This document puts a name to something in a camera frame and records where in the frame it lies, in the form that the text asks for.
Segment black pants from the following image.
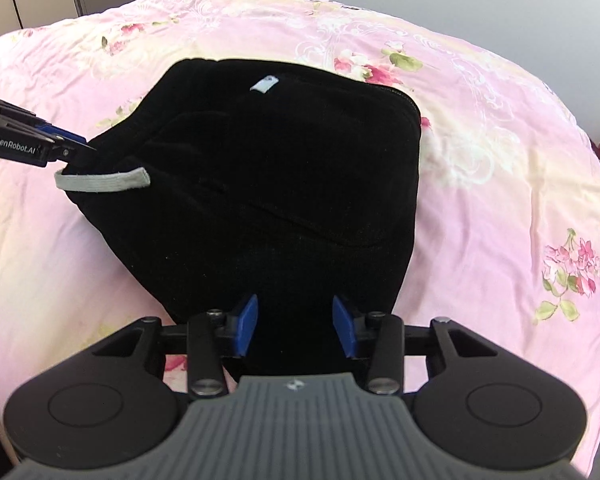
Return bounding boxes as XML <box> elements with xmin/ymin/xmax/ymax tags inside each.
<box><xmin>54</xmin><ymin>57</ymin><xmax>423</xmax><ymax>378</ymax></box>

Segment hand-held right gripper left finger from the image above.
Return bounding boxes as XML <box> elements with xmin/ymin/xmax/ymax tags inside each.
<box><xmin>92</xmin><ymin>294</ymin><xmax>260</xmax><ymax>401</ymax></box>

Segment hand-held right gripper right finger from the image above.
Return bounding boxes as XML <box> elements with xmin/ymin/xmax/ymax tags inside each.
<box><xmin>331</xmin><ymin>294</ymin><xmax>511</xmax><ymax>395</ymax></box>

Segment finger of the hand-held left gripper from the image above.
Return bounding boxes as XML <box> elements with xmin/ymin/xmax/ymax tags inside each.
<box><xmin>45</xmin><ymin>139</ymin><xmax>100</xmax><ymax>167</ymax></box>
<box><xmin>34</xmin><ymin>121</ymin><xmax>88</xmax><ymax>146</ymax></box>

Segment pink floral blanket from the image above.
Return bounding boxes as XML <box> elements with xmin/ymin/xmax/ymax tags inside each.
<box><xmin>0</xmin><ymin>0</ymin><xmax>600</xmax><ymax>480</ymax></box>

